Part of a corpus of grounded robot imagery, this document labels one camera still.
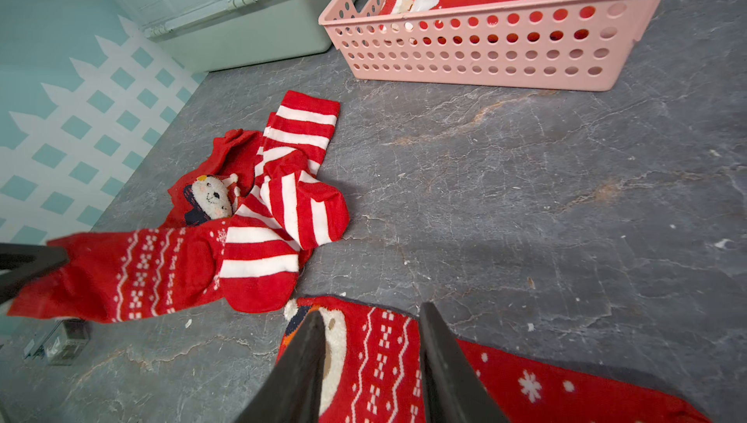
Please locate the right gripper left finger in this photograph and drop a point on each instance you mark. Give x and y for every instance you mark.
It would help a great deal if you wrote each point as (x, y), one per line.
(21, 264)

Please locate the clear lidded storage box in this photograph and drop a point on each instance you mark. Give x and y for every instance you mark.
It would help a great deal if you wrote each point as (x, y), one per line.
(212, 35)

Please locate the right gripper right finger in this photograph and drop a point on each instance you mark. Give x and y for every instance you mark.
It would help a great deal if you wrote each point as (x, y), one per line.
(348, 362)

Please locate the pink plastic basket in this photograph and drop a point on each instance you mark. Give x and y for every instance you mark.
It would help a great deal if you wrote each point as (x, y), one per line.
(555, 44)

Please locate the red white striped sock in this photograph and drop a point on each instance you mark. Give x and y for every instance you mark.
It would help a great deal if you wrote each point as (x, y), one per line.
(277, 229)

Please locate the red sock white lettering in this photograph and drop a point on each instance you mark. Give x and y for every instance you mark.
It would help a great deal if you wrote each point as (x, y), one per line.
(126, 276)

